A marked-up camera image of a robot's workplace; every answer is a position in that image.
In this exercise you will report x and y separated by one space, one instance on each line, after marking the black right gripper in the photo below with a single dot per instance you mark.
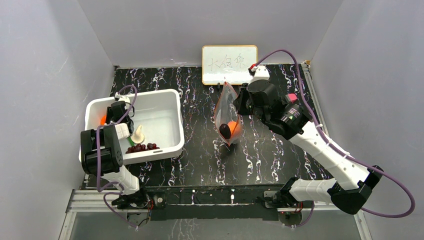
241 104

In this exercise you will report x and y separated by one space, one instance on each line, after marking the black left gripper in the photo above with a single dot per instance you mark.
110 116

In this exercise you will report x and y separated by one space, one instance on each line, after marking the orange toy tangerine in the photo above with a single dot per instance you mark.
103 120

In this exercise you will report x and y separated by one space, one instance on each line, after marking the clear zip top bag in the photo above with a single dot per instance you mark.
225 112

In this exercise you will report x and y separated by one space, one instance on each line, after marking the orange toy fruit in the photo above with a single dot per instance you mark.
235 128

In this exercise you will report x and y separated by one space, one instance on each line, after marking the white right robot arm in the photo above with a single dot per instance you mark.
351 184

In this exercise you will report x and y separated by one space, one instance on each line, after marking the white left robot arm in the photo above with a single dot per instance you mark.
101 154

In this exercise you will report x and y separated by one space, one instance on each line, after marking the pink whiteboard eraser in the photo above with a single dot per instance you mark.
291 97

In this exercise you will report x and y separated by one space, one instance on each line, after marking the white toy mushroom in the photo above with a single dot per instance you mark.
137 136

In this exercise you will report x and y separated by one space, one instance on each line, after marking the dark red grape bunch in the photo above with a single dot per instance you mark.
141 148

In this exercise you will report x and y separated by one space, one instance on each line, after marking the white plastic bin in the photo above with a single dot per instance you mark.
159 114

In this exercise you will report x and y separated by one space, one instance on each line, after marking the small whiteboard with writing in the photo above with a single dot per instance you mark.
227 64

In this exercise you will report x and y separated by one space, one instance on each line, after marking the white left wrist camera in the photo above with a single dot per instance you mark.
122 98

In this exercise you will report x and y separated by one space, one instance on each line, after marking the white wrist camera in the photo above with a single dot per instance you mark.
258 72
122 98

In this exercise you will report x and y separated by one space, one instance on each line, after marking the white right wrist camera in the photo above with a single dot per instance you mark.
258 72

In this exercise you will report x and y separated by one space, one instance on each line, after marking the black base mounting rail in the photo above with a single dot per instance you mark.
195 202

